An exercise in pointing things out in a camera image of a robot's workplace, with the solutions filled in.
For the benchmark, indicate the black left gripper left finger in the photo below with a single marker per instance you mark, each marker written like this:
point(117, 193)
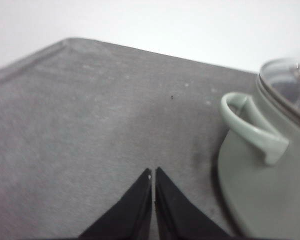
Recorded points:
point(129, 217)

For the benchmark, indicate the glass steamer lid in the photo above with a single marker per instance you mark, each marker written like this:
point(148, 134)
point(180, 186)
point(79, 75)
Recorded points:
point(282, 77)

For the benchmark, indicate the green electric steamer pot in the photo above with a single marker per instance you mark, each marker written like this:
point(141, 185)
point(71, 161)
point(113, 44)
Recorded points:
point(259, 164)

